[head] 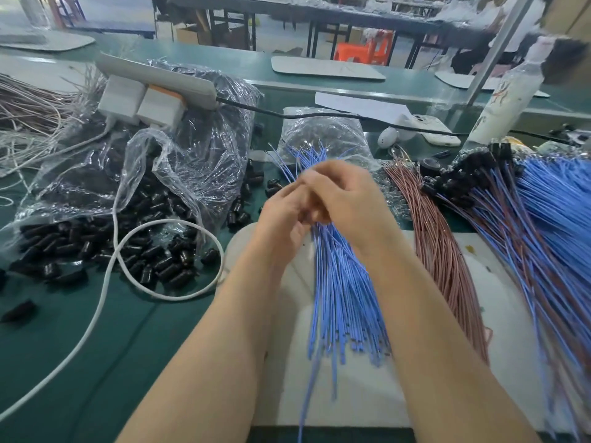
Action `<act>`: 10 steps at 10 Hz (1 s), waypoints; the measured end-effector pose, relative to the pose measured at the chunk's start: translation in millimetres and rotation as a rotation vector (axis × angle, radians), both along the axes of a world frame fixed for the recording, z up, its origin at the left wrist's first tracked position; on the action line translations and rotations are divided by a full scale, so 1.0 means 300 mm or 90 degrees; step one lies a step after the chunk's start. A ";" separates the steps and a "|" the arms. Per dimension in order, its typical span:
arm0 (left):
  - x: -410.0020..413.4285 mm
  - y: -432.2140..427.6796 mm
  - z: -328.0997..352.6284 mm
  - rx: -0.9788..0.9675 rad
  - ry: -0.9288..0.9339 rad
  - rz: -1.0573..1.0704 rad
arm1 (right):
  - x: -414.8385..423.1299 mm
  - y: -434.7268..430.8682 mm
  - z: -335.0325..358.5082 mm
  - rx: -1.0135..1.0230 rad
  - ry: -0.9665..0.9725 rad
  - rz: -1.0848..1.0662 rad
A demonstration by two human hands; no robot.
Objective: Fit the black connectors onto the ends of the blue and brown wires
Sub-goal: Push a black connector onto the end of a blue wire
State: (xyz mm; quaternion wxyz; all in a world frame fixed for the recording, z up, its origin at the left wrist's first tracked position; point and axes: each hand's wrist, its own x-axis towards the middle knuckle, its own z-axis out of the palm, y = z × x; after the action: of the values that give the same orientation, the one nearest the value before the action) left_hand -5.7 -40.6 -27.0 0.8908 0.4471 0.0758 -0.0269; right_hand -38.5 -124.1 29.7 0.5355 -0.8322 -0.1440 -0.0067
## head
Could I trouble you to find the black power cord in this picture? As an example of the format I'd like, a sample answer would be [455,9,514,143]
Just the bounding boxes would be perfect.
[217,95,574,148]

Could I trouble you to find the white spray bottle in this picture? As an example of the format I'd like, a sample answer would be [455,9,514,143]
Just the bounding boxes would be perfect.
[466,36,557,148]

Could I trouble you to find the person's right forearm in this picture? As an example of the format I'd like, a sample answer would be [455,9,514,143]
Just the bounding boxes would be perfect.
[369,244,541,443]

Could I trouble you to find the white computer mouse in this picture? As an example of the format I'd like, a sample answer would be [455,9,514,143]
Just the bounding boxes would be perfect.
[377,126,403,150]

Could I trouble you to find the blue table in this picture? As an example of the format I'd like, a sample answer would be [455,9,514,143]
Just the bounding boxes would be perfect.
[55,0,158,38]

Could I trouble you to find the long black-frame table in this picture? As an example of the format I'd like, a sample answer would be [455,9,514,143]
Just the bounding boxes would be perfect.
[166,0,491,70]

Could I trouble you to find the small clear plastic bag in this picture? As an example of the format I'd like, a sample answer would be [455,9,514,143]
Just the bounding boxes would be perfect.
[277,110,375,176]

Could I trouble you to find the orange plastic stool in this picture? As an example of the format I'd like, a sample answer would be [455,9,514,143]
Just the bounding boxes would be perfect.
[334,30,393,66]

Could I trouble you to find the white flat device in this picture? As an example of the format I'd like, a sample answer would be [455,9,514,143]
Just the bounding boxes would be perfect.
[406,113,463,148]

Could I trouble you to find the white charging cable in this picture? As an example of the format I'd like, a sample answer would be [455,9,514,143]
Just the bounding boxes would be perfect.
[0,124,225,423]

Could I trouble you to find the person's right hand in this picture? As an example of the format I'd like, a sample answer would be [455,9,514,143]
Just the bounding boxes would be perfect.
[297,159,400,264]

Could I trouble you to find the white work board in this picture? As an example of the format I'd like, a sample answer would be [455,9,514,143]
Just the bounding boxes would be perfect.
[222,221,578,430]

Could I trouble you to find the white flat tray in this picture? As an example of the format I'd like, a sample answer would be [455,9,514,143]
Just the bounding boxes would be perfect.
[271,55,387,82]
[434,69,550,100]
[0,30,96,54]

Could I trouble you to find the large clear plastic bag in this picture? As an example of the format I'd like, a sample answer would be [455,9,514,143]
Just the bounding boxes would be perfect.
[9,58,264,238]

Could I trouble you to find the bundle of blue wires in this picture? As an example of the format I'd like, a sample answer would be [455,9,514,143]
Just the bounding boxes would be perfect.
[272,145,391,402]

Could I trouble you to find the white orange charger adapter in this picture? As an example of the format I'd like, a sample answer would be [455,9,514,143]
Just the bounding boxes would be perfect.
[137,84,188,130]

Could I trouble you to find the person's left forearm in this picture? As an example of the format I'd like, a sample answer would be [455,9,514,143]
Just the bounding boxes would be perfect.
[118,249,310,443]

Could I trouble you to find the slanted metal frame post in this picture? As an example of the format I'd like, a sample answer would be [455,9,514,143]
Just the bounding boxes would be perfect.
[462,0,537,107]

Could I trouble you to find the pile of assembled wire harnesses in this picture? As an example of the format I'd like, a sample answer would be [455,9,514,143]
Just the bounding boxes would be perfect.
[420,143,591,434]

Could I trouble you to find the person's left hand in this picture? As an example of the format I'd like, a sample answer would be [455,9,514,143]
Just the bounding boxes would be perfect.
[251,180,320,264]

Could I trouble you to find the cardboard boxes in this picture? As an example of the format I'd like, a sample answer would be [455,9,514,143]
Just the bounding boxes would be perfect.
[540,0,591,89]

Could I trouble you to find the bundle of stripped brown wires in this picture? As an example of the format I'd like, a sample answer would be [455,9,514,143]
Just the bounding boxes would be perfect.
[0,69,107,176]

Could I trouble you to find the white paper sheet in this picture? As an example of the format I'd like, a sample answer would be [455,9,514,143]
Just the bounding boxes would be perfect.
[314,90,417,126]

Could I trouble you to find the pile of black plastic caps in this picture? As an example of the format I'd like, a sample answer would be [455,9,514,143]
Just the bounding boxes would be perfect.
[0,159,287,329]

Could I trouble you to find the white power strip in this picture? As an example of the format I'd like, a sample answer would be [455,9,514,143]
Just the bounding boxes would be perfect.
[95,53,220,111]

